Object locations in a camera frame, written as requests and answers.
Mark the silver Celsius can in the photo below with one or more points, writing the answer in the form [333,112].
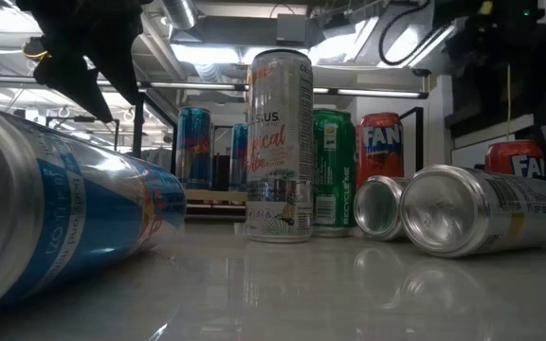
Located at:
[377,208]
[467,213]

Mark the bright ceiling light panel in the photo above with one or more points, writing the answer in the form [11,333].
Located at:
[206,53]

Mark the red Fanta can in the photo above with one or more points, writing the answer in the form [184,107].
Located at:
[515,158]
[381,151]

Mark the silver round air duct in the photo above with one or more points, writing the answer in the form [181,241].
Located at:
[178,14]

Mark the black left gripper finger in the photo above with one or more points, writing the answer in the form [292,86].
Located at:
[69,85]
[116,61]

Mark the white glossy table mat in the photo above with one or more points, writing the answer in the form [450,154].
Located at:
[273,293]

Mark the wooden shelf with black frame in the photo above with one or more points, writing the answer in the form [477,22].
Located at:
[216,195]

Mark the green soda can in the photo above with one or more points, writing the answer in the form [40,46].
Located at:
[334,180]

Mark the black round ceiling device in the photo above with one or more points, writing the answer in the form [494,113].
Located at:
[36,52]

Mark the grey ceiling box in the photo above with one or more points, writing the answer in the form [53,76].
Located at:
[292,29]

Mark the black background frame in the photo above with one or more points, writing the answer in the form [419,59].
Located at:
[83,119]

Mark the blue silver Red Bull can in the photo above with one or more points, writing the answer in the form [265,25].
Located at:
[88,213]
[193,151]
[239,161]

